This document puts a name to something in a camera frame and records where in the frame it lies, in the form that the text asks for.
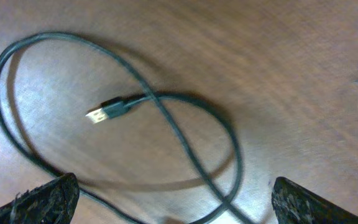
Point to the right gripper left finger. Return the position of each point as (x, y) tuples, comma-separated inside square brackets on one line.
[(54, 202)]

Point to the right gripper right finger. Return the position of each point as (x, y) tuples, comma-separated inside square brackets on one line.
[(293, 203)]

